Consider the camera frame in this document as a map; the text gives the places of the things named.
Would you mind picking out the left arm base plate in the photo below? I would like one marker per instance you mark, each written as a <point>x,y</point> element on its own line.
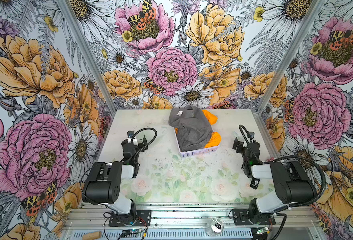
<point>141,218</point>

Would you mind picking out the lilac perforated plastic basket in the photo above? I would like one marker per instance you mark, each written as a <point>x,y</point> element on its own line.
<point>194,152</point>

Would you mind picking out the left green circuit board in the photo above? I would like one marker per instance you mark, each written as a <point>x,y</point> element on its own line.
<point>133,231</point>

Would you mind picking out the left aluminium corner post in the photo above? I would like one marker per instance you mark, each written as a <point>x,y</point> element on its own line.
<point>73,24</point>

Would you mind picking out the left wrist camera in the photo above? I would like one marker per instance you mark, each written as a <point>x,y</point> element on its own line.
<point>130,134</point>

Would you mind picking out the aluminium corner post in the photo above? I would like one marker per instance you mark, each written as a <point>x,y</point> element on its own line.
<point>73,24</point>
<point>308,22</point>

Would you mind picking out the aluminium rail frame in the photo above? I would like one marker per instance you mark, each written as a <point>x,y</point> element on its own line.
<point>187,221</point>

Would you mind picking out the right green circuit board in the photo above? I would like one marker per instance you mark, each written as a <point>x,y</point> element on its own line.
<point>262,231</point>

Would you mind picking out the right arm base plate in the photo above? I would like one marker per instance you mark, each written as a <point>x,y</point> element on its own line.
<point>243,217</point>

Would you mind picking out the black tag with label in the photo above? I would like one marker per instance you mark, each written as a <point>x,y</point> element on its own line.
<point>254,183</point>

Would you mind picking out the green circuit board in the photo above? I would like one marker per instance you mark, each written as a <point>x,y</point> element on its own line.
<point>133,231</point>
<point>262,231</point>

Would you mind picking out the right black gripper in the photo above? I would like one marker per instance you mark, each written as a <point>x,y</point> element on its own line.
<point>242,146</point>

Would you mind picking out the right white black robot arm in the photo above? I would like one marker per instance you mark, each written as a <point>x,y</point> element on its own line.
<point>291,185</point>

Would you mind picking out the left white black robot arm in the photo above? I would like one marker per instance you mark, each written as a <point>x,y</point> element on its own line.
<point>102,186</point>

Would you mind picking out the right aluminium corner post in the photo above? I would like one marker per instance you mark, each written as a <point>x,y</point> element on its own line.
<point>308,22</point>

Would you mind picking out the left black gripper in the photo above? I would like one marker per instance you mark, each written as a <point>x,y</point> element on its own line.
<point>138,143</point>

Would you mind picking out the grey terry towel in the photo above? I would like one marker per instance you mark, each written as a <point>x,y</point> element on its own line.
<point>191,129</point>

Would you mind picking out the wooden cylinder handle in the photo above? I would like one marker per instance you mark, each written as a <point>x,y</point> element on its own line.
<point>92,236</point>

